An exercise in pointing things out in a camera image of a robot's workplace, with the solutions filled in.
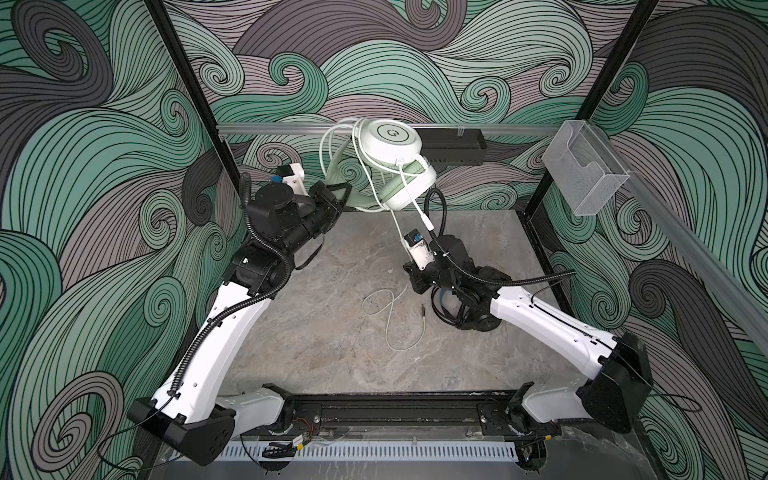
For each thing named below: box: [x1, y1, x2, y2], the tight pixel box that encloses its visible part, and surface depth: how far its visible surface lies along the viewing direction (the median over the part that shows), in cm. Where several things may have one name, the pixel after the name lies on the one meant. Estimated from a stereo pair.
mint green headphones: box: [325, 119, 436, 210], surface depth 45 cm
